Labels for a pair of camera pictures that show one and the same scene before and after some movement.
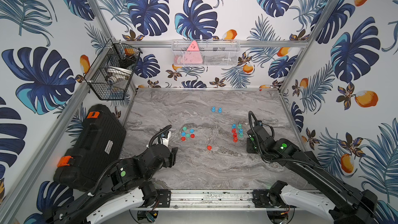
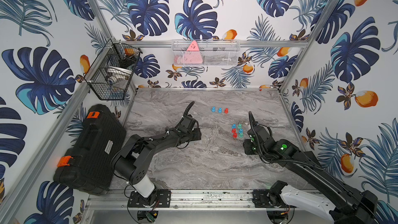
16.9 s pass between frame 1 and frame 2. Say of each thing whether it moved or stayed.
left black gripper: moved
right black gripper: stayed
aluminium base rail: stayed
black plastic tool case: stayed
